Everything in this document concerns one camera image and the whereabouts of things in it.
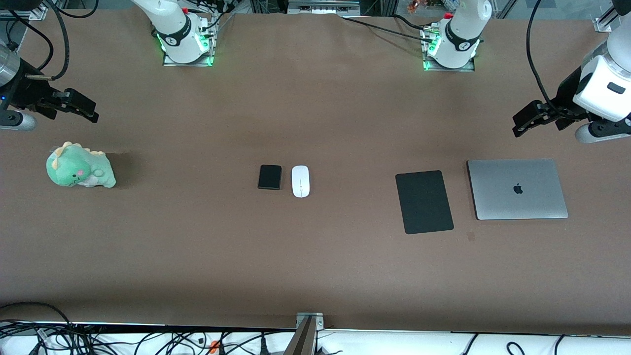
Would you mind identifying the black phone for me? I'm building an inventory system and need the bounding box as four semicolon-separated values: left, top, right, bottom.
257;164;283;191

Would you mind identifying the white computer mouse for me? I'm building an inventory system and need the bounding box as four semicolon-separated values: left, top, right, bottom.
291;165;311;198

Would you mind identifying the black mouse pad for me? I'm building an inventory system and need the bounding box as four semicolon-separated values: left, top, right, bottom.
395;170;455;235

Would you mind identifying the green dinosaur plush toy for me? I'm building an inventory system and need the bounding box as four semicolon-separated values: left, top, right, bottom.
46;142;117;189

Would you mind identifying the silver laptop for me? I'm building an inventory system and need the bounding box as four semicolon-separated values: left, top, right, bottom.
466;158;569;221

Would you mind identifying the grey power box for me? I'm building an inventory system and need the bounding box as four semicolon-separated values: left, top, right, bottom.
287;0;360;15

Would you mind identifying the dark metal beam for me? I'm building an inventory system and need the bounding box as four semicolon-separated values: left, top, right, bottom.
283;316;316;355

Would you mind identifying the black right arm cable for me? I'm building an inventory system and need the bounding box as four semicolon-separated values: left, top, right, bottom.
7;0;70;80

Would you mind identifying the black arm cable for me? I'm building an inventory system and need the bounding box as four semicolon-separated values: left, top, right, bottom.
526;0;565;115
7;0;70;80

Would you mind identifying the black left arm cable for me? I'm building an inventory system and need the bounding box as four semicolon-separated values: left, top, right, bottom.
526;0;565;115

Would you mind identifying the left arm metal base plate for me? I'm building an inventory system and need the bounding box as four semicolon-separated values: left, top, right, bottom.
423;27;476;72

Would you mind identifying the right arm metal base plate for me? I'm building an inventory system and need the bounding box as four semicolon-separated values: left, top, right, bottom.
162;20;215;67

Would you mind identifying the black cable on table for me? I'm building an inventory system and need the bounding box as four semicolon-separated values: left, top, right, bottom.
339;16;435;42

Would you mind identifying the black looped cable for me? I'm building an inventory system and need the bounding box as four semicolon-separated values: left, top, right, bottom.
0;301;74;346

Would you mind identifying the white cable tray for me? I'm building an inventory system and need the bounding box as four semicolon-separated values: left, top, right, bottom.
0;323;631;355

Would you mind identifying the metal table edge bracket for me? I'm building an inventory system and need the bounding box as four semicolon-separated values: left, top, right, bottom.
296;312;325;330

